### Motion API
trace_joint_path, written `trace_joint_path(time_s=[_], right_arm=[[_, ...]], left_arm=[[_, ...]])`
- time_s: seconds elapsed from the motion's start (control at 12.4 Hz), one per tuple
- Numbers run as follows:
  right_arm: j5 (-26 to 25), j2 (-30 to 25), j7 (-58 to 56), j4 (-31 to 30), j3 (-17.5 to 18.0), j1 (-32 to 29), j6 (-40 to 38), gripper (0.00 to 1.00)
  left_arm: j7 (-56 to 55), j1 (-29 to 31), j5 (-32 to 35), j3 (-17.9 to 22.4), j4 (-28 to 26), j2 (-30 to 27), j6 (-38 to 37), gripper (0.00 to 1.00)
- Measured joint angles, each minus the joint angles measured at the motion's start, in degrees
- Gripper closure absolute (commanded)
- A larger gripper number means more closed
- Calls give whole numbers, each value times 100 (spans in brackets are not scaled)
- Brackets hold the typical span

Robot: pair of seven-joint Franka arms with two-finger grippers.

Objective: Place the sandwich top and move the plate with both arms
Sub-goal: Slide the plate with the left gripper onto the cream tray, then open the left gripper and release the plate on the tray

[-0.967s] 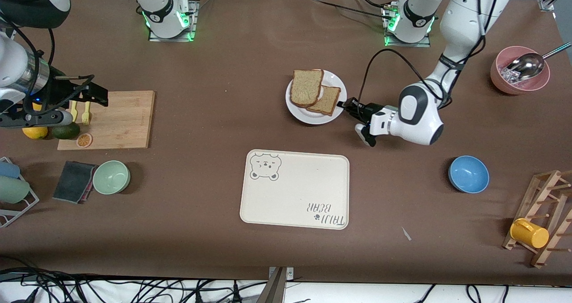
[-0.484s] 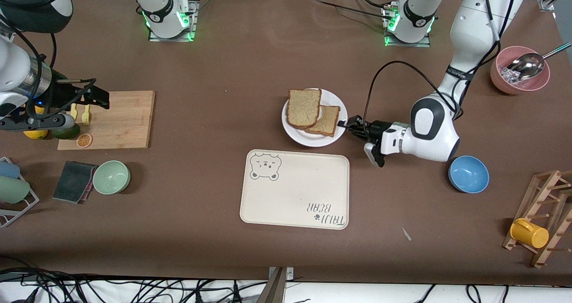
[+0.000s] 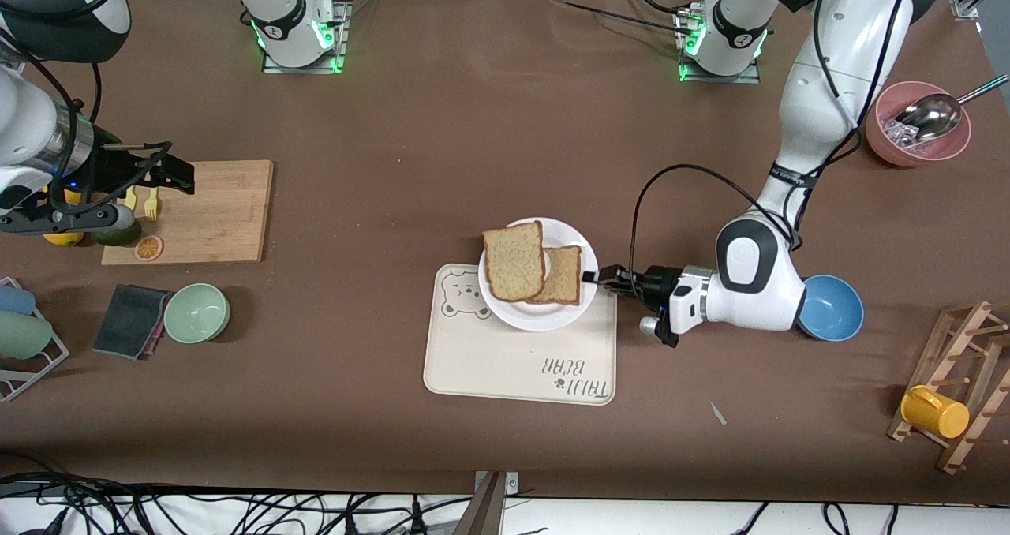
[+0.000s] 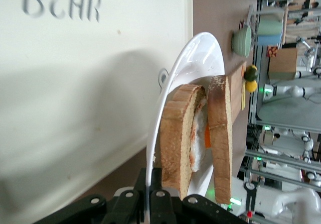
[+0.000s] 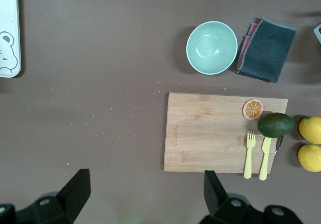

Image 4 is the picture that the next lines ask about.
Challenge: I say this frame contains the cream bear print tray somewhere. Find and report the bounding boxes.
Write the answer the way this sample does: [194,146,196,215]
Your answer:
[0,0,194,224]

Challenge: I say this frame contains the dark green avocado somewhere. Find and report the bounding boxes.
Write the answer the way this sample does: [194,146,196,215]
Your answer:
[244,65,259,81]

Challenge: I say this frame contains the yellow toy knife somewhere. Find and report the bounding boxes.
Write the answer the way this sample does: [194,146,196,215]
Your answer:
[240,80,245,109]

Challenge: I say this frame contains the brown bread slice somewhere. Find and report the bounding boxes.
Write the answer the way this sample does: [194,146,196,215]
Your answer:
[207,75,234,205]
[159,84,208,200]

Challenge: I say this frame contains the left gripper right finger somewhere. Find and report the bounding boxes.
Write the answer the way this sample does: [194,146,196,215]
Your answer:
[149,167,176,224]

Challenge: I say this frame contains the white wire cup rack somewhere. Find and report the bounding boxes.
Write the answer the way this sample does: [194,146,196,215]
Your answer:
[247,4,261,49]

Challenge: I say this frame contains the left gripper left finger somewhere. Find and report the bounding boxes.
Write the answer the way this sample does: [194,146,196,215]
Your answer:
[101,168,147,224]

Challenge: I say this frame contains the pale green bowl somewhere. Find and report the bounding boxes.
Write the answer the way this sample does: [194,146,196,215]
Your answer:
[231,24,252,58]

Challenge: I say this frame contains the cardboard box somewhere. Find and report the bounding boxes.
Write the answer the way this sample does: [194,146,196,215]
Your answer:
[267,47,298,80]

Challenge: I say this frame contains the toy fried egg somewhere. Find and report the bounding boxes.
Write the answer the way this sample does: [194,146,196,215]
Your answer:
[189,97,214,172]

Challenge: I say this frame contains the wooden cutting board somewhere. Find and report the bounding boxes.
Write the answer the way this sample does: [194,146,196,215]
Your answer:
[227,60,248,122]

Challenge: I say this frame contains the aluminium frame structure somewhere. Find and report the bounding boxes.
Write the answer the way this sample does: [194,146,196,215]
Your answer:
[247,0,321,224]

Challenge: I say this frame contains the white round plate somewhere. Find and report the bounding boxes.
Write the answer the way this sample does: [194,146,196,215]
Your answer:
[146,32,226,204]

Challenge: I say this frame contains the pale green cup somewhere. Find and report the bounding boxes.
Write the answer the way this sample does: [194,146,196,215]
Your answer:
[257,17,284,36]

